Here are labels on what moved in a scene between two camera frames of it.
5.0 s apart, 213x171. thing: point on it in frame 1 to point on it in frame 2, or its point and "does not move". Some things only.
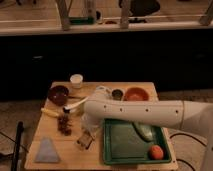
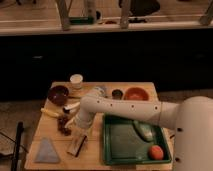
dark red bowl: (58, 95) does not move
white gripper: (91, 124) to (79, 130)
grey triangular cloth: (47, 152) does not move
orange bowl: (136, 94) does not move
